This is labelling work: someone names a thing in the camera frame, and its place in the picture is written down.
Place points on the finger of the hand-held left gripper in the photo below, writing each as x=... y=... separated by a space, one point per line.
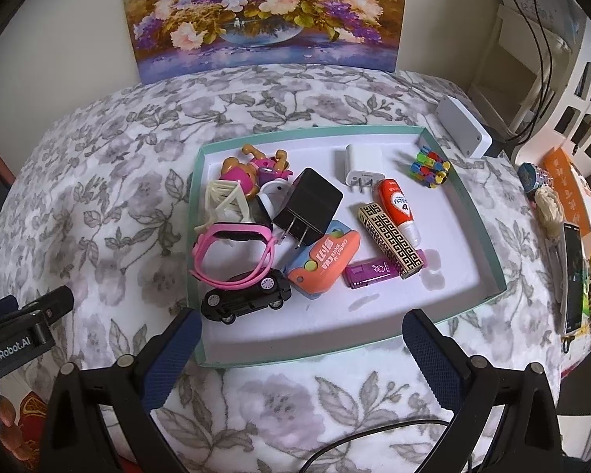
x=54 y=303

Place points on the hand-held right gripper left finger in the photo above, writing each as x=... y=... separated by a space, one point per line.
x=175 y=354

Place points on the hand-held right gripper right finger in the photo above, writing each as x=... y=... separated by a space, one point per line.
x=436 y=359

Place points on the teal shallow cardboard box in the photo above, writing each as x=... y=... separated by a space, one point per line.
x=423 y=305

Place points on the black toy car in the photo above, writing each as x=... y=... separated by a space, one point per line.
x=246 y=298

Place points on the purple lighter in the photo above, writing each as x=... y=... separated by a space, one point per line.
x=369 y=273

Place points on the pink wrist watch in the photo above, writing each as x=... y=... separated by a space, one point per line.
x=236 y=258

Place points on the gold patterned lighter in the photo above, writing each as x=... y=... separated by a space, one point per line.
x=391 y=239

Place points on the orange carrot-shaped case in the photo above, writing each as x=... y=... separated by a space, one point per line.
x=325 y=261

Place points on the orange bottle white cap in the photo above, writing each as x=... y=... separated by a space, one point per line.
x=400 y=204

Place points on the cream lantern toy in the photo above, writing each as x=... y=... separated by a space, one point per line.
x=226 y=202

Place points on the colourful block toy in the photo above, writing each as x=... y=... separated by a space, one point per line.
x=428 y=165

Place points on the black charger plug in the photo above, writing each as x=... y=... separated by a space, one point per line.
x=308 y=207

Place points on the brown bear toy pink outfit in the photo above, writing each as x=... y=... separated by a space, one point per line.
x=248 y=167

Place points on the white charger plug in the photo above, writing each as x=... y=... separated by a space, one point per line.
x=362 y=165

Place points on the red patterned cloth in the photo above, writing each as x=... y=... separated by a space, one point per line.
x=15 y=423

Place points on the smartphone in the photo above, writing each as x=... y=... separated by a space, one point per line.
x=572 y=276

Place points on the dark cloth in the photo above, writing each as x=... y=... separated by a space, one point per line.
x=586 y=463

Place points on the blue patterned tape roll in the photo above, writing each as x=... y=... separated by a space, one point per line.
x=532 y=177

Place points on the orange book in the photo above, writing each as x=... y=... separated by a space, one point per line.
x=571 y=187

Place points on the white rectangular device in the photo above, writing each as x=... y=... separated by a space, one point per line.
x=463 y=128

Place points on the white lattice rack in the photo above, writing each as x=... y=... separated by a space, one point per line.
x=581 y=98

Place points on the cream shelf unit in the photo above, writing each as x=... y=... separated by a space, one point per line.
x=512 y=59

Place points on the floral painting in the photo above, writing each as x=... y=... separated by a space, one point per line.
x=266 y=15

